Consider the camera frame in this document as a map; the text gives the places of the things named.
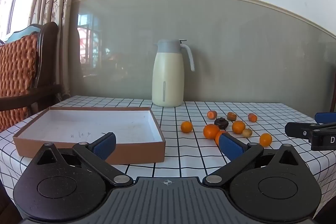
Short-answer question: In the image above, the large orange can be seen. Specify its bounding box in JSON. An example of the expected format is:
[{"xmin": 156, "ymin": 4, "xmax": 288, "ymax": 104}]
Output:
[{"xmin": 203, "ymin": 124, "xmax": 220, "ymax": 140}]

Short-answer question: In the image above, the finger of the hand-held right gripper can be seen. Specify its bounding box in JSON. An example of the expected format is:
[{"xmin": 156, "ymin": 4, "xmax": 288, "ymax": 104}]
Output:
[
  {"xmin": 314, "ymin": 112, "xmax": 336, "ymax": 124},
  {"xmin": 285, "ymin": 122, "xmax": 320, "ymax": 139}
]

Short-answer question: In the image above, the dark mangosteen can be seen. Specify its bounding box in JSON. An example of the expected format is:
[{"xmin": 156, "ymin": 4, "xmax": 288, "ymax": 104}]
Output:
[{"xmin": 214, "ymin": 117, "xmax": 228, "ymax": 129}]

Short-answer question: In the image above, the dark wooden chair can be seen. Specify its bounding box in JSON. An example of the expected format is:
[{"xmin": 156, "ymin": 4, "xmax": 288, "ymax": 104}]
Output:
[{"xmin": 0, "ymin": 21, "xmax": 65, "ymax": 132}]

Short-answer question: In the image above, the cream thermos jug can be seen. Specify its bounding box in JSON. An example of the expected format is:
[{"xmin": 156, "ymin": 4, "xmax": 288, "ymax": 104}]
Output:
[{"xmin": 152, "ymin": 39, "xmax": 195, "ymax": 108}]

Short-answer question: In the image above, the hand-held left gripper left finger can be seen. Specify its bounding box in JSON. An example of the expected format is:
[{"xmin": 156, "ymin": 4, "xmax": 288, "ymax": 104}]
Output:
[{"xmin": 34, "ymin": 132, "xmax": 133, "ymax": 187}]

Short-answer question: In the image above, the white checked tablecloth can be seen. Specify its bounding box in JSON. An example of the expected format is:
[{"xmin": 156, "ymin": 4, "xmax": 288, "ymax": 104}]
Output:
[{"xmin": 0, "ymin": 95, "xmax": 336, "ymax": 215}]

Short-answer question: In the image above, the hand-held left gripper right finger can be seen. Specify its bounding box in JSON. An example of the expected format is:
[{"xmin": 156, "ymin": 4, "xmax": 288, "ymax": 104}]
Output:
[{"xmin": 203, "ymin": 132, "xmax": 304, "ymax": 187}]

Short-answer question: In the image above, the brown cardboard box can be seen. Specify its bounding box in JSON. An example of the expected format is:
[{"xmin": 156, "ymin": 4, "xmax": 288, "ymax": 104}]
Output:
[{"xmin": 13, "ymin": 106, "xmax": 166, "ymax": 165}]

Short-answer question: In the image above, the small orange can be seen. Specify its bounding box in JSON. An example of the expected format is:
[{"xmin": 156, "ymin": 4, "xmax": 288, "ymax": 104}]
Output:
[{"xmin": 181, "ymin": 121, "xmax": 193, "ymax": 134}]

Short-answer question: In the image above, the orange woven chair cushion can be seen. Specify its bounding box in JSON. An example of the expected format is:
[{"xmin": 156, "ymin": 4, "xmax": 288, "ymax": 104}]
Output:
[{"xmin": 0, "ymin": 32, "xmax": 40, "ymax": 132}]

